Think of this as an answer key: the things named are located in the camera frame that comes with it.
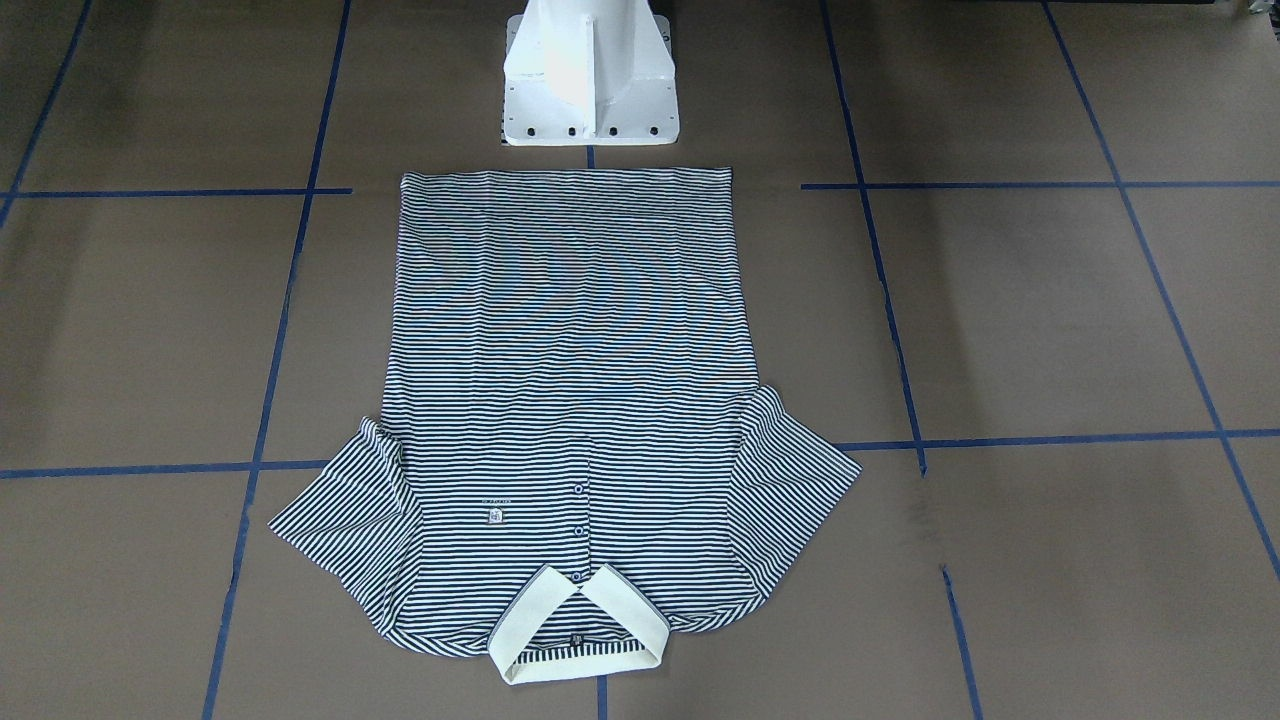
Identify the navy white striped polo shirt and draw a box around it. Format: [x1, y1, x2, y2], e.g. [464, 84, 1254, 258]
[270, 167, 861, 685]

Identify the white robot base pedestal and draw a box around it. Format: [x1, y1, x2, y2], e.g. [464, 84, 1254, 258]
[500, 1, 681, 147]

